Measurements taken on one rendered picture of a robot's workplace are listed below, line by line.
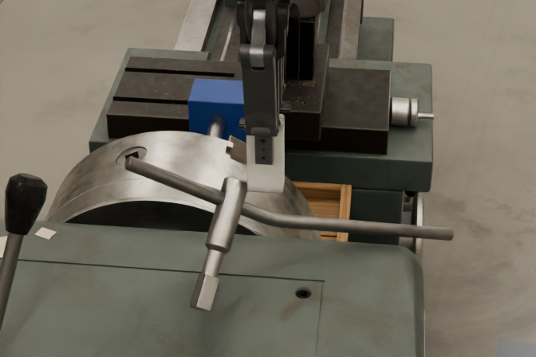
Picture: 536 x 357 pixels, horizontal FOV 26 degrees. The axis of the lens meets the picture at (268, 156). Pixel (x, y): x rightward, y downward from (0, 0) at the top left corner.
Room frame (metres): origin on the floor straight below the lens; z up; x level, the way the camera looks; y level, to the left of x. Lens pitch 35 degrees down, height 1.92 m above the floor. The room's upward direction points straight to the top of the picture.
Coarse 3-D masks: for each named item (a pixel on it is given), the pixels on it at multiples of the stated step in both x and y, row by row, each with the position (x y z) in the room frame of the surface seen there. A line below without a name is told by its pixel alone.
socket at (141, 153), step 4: (136, 148) 1.01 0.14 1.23; (140, 148) 1.01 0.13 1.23; (124, 152) 1.01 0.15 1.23; (128, 152) 1.01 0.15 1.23; (132, 152) 1.01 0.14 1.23; (136, 152) 1.01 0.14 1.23; (140, 152) 1.00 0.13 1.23; (144, 152) 1.00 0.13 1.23; (120, 156) 1.01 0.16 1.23; (124, 156) 1.00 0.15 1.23; (128, 156) 1.01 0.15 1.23; (132, 156) 1.01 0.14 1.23; (136, 156) 1.01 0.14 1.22; (140, 156) 1.00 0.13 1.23; (144, 156) 0.99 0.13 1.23; (120, 160) 1.00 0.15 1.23; (124, 160) 1.00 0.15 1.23; (120, 164) 0.99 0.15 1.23
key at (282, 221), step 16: (128, 160) 0.78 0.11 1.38; (144, 176) 0.77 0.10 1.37; (160, 176) 0.78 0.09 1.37; (176, 176) 0.78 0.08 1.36; (192, 192) 0.78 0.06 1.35; (208, 192) 0.78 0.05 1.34; (256, 208) 0.79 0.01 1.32; (272, 224) 0.79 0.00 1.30; (288, 224) 0.80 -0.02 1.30; (304, 224) 0.80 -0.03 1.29; (320, 224) 0.81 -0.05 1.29; (336, 224) 0.82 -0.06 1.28; (352, 224) 0.82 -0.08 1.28; (368, 224) 0.83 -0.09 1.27; (384, 224) 0.84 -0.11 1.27; (400, 224) 0.85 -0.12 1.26; (448, 240) 0.86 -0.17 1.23
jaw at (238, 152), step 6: (228, 138) 1.07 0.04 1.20; (234, 138) 1.07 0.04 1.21; (234, 144) 1.06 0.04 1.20; (240, 144) 1.07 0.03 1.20; (234, 150) 1.03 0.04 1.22; (240, 150) 1.06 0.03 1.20; (234, 156) 1.02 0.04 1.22; (240, 156) 1.02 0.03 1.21; (240, 162) 1.01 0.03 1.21; (246, 162) 1.02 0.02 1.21
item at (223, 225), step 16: (224, 192) 0.79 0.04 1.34; (240, 192) 0.79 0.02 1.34; (224, 208) 0.78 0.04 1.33; (240, 208) 0.79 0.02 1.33; (224, 224) 0.77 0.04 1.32; (208, 240) 0.76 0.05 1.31; (224, 240) 0.76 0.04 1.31; (208, 256) 0.75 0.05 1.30; (208, 272) 0.74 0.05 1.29; (208, 288) 0.73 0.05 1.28; (192, 304) 0.72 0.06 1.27; (208, 304) 0.72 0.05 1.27
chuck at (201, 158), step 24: (120, 144) 1.03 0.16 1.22; (144, 144) 1.02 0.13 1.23; (168, 144) 1.01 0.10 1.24; (192, 144) 1.01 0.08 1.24; (216, 144) 1.02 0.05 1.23; (96, 168) 1.00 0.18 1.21; (120, 168) 0.98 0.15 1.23; (168, 168) 0.97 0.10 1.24; (192, 168) 0.97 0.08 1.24; (216, 168) 0.98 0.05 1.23; (240, 168) 0.99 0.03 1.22; (72, 192) 0.98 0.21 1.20; (264, 192) 0.97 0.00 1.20; (288, 192) 1.00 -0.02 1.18; (48, 216) 0.98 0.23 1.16; (312, 216) 1.01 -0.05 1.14
